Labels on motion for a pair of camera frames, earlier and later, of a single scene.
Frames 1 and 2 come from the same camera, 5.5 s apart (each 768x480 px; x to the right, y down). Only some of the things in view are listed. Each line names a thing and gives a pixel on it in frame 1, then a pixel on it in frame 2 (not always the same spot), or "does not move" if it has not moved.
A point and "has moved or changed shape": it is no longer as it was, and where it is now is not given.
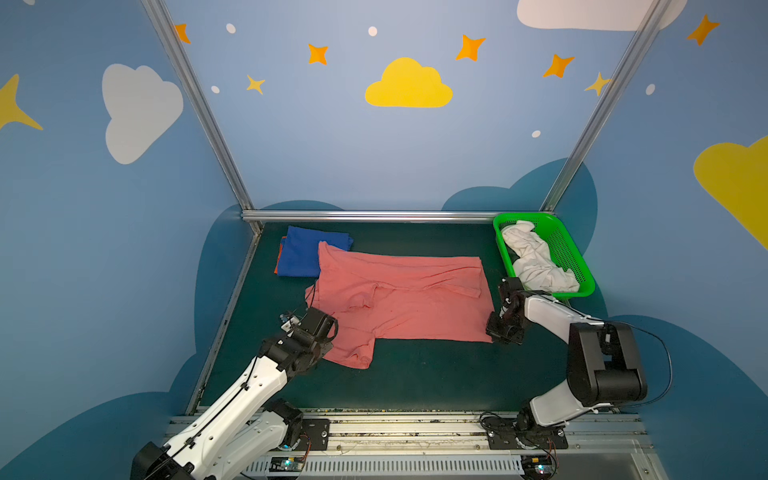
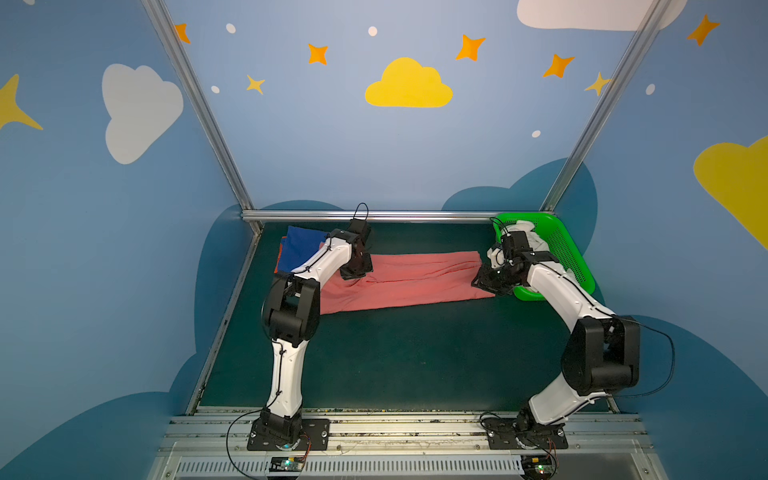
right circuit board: x=537 y=466 does not move
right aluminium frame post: x=643 y=44 does not move
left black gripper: x=318 y=324 -> x=357 y=267
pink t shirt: x=440 y=298 has moved or changed shape
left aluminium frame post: x=207 y=114 does not move
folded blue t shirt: x=300 y=251 does not move
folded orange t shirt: x=280 y=250 does not move
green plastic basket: x=540 y=253 does not move
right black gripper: x=501 y=325 -> x=492 y=279
